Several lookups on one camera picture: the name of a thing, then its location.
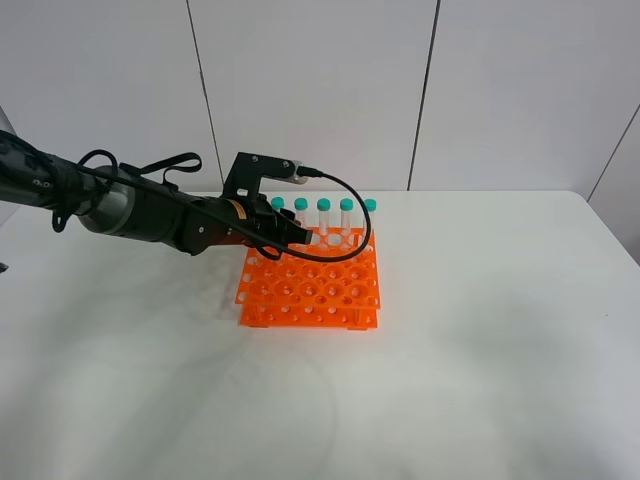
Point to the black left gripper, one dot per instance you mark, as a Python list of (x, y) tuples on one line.
[(212, 221)]

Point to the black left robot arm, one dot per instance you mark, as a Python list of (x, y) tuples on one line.
[(117, 199)]

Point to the row tube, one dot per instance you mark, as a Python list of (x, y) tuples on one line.
[(323, 207), (301, 207), (277, 203), (371, 208), (346, 208)]

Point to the orange test tube rack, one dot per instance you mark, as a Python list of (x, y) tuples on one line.
[(292, 292)]

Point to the back row tube far right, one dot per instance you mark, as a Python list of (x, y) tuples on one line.
[(371, 208)]

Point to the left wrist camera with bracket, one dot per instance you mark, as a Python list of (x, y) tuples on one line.
[(249, 169)]

